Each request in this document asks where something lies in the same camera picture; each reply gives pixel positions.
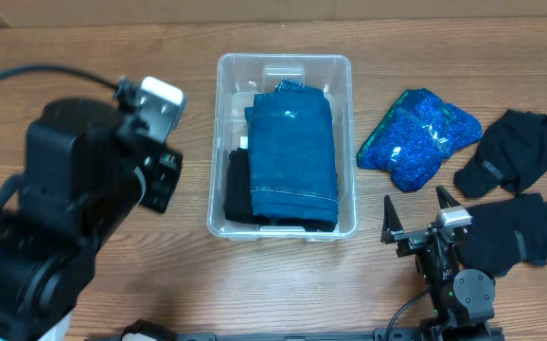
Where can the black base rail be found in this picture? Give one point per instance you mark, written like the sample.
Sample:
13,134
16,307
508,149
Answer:
292,336

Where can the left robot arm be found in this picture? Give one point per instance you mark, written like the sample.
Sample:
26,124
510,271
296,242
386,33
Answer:
88,165

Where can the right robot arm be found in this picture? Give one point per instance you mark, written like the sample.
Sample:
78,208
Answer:
462,299

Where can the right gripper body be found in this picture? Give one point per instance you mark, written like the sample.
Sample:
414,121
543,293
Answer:
433,261

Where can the black garment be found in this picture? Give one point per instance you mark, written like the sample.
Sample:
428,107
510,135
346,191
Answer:
512,154
506,233
237,205

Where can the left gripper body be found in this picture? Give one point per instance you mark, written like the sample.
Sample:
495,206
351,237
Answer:
161,176

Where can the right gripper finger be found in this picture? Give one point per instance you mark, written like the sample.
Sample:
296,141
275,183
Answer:
391,226
445,200

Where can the clear plastic storage container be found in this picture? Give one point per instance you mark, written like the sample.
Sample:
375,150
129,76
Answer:
243,75

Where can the white paper label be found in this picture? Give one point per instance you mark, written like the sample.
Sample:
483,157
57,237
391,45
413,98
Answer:
244,142

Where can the blue denim jeans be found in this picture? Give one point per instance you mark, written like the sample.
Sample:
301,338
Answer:
291,154

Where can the blue sequin fabric bundle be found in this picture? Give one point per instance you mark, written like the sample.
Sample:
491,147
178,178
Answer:
418,133

